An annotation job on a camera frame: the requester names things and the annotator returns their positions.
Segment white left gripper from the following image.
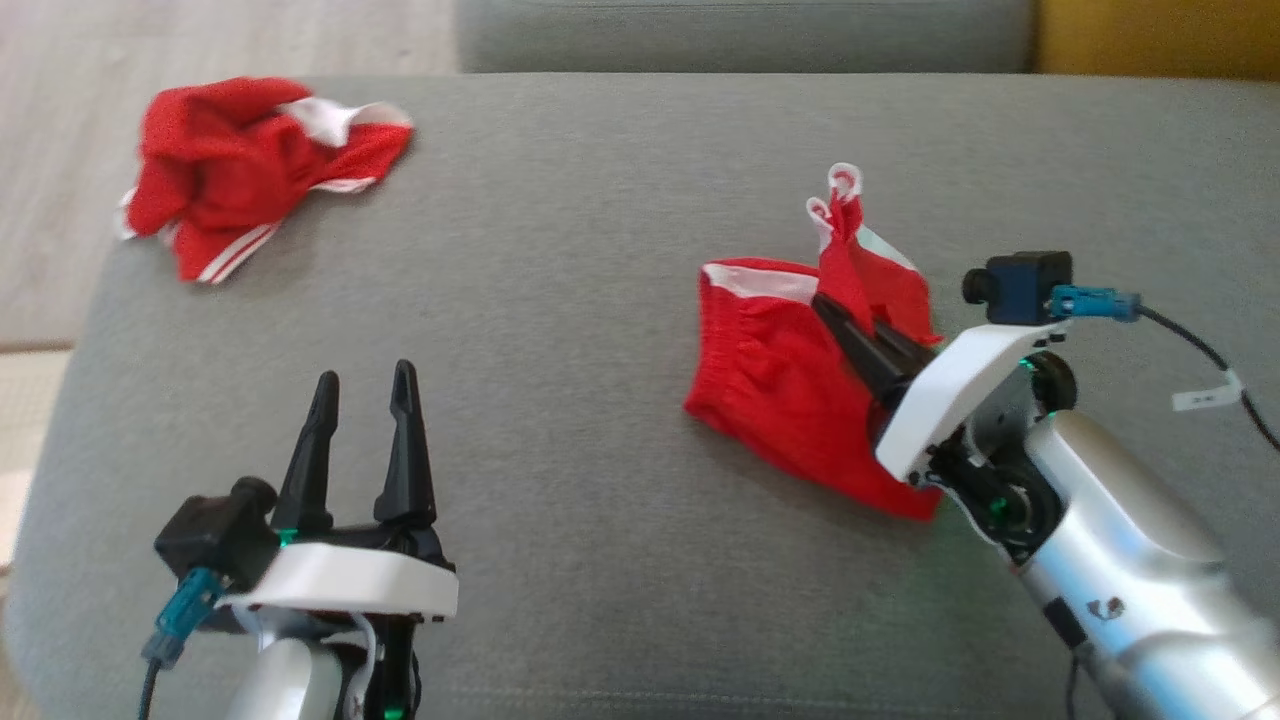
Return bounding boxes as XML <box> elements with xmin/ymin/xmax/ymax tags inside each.
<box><xmin>218</xmin><ymin>360</ymin><xmax>461</xmax><ymax>720</ymax></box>

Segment red white basketball jersey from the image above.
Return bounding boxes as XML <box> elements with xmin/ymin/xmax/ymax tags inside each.
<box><xmin>115</xmin><ymin>76</ymin><xmax>415</xmax><ymax>286</ymax></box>

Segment grey fabric sofa ottoman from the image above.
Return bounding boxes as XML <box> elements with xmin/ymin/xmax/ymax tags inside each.
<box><xmin>0</xmin><ymin>72</ymin><xmax>1280</xmax><ymax>720</ymax></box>

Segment teal left cable connector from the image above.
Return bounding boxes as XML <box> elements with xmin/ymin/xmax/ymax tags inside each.
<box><xmin>141</xmin><ymin>567</ymin><xmax>227</xmax><ymax>670</ymax></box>

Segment red shorts white waistband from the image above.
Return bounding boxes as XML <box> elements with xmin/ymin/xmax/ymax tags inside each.
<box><xmin>683</xmin><ymin>162</ymin><xmax>946</xmax><ymax>523</ymax></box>

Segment black left camera cable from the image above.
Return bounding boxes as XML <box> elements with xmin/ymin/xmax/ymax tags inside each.
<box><xmin>135</xmin><ymin>660</ymin><xmax>167</xmax><ymax>720</ymax></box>

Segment black camera cable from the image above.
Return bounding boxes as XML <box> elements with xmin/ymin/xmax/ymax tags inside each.
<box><xmin>1135</xmin><ymin>305</ymin><xmax>1280</xmax><ymax>451</ymax></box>
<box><xmin>135</xmin><ymin>660</ymin><xmax>167</xmax><ymax>720</ymax></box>

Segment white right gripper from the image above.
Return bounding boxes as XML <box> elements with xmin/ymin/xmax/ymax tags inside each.
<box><xmin>812</xmin><ymin>293</ymin><xmax>1071</xmax><ymax>484</ymax></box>

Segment teal right cable connector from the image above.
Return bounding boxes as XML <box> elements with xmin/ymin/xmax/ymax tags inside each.
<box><xmin>1050</xmin><ymin>286</ymin><xmax>1142</xmax><ymax>324</ymax></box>

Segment yellow sofa backrest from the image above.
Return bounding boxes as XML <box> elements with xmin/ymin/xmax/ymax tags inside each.
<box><xmin>1034</xmin><ymin>0</ymin><xmax>1280</xmax><ymax>83</ymax></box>

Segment black right camera cable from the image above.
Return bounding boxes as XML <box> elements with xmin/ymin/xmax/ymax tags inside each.
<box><xmin>1135</xmin><ymin>305</ymin><xmax>1280</xmax><ymax>451</ymax></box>

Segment white right cable tag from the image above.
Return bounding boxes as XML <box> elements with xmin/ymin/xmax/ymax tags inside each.
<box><xmin>1172</xmin><ymin>370</ymin><xmax>1245</xmax><ymax>413</ymax></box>

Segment teal cable connector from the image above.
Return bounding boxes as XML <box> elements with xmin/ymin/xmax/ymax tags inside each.
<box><xmin>141</xmin><ymin>567</ymin><xmax>227</xmax><ymax>670</ymax></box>
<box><xmin>1050</xmin><ymin>286</ymin><xmax>1142</xmax><ymax>324</ymax></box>

